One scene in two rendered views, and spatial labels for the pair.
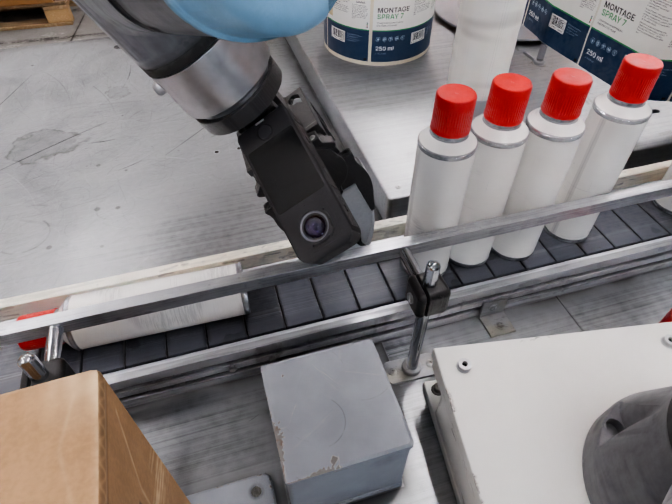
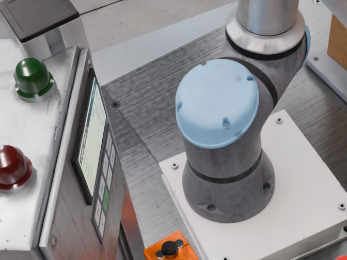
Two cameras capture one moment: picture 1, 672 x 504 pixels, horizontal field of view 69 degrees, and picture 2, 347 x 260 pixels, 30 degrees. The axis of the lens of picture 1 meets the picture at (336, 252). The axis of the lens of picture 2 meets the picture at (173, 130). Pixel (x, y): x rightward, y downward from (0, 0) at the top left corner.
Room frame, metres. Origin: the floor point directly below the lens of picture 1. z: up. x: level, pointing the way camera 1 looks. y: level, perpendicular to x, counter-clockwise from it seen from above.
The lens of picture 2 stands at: (0.67, -0.41, 1.79)
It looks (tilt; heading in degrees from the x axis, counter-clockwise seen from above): 52 degrees down; 173
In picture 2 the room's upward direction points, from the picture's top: 9 degrees counter-clockwise
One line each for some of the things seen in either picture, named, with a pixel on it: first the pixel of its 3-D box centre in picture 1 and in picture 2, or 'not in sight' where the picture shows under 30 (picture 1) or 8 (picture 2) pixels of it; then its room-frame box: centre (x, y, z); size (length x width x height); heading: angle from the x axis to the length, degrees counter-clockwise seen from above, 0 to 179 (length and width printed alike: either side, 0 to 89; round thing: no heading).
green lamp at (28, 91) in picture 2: not in sight; (31, 76); (0.37, -0.46, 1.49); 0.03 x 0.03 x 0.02
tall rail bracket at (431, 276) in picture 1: (410, 305); not in sight; (0.28, -0.07, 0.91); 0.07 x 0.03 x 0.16; 17
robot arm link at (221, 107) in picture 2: not in sight; (221, 115); (0.11, -0.27, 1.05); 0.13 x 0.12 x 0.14; 135
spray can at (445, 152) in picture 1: (437, 191); not in sight; (0.36, -0.10, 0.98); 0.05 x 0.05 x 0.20
